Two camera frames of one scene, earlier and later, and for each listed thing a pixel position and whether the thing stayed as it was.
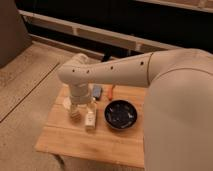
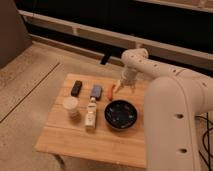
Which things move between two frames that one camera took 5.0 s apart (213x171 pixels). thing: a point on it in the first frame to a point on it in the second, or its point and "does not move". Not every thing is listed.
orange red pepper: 110,92 does not move
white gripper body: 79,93 to 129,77
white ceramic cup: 69,107 does not move
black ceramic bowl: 121,114 does not move
